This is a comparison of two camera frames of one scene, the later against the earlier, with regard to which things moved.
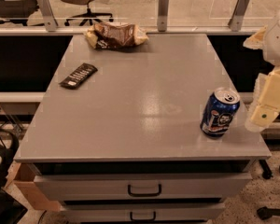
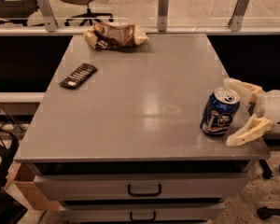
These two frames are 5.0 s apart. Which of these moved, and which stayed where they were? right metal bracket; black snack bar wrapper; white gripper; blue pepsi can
Moved: white gripper
Stayed: blue pepsi can; right metal bracket; black snack bar wrapper
